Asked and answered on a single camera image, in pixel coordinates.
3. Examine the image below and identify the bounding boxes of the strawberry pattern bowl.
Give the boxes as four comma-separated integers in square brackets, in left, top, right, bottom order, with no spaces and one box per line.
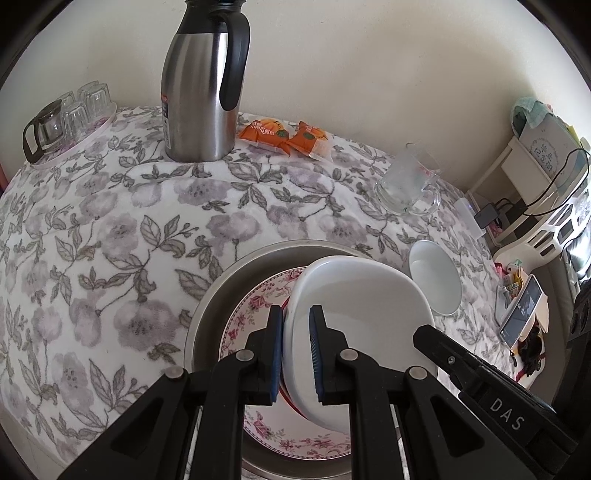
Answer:
[280,296,311,418]

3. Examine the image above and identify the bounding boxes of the small white square bowl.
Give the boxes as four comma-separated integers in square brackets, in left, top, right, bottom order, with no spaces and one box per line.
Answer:
[283,256,438,434]

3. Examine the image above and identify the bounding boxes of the stainless steel round plate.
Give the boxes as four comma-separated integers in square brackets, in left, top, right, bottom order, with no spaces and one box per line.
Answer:
[183,239,361,479]

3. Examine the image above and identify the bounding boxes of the pink floral round plate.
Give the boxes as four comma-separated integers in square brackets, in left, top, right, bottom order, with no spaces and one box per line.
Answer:
[218,267,351,462]

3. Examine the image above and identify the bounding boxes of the pale blue round bowl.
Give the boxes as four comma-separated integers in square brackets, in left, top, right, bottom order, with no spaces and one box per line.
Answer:
[408,240,462,316]

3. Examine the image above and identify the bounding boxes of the dark brown fuzzy item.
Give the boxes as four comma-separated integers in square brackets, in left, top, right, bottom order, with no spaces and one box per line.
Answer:
[516,324,545,382]

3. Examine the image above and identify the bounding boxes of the white phone stand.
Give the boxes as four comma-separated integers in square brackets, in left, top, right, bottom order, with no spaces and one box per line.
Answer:
[495,285,512,326]

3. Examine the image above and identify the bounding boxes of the smartphone on stand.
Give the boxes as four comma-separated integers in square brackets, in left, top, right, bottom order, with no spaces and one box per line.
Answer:
[499,275,543,348]

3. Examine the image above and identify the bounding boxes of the clear glass mug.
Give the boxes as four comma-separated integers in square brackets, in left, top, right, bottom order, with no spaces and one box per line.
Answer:
[375,143,441,216]

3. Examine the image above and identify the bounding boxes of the floral grey tablecloth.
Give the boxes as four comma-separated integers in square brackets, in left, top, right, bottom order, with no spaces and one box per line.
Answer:
[1,107,515,479]

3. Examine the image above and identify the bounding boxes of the white power strip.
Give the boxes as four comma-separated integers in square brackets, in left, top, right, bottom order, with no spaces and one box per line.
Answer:
[454,197,486,240]

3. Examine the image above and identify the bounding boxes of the orange snack packet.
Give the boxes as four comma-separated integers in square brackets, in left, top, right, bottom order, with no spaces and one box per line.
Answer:
[238,118,290,153]
[287,121,332,160]

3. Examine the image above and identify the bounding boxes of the black charger plug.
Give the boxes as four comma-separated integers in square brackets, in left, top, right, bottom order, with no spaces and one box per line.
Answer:
[475,204,502,229]

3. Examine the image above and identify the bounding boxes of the white lattice chair back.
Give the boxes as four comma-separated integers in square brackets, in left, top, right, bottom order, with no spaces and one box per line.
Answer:
[494,182,590,272]

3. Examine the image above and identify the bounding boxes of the white wooden shelf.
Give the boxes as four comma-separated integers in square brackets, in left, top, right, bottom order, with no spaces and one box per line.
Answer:
[467,137,588,249]

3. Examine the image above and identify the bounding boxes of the stainless steel thermos jug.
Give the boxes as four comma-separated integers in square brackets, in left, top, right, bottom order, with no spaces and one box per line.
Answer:
[161,1,250,163]

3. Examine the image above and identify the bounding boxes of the small clear glass cups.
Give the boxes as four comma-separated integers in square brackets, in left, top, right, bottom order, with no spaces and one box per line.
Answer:
[60,80,116,142]

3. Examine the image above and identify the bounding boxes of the teal cloth on shelf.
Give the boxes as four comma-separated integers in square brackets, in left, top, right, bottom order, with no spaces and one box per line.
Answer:
[510,97,553,137]

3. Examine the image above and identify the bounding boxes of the black charger cable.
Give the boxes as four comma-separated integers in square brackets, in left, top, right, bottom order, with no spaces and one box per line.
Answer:
[496,147,591,217]

